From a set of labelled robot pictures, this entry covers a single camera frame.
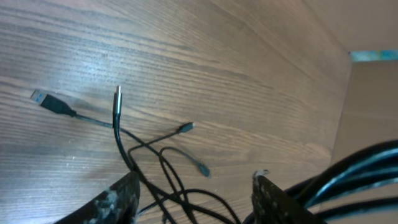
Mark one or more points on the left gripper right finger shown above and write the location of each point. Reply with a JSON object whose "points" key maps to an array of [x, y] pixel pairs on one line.
{"points": [[271, 205]]}

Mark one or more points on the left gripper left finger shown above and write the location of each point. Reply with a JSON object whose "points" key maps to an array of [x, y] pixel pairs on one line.
{"points": [[118, 204]]}

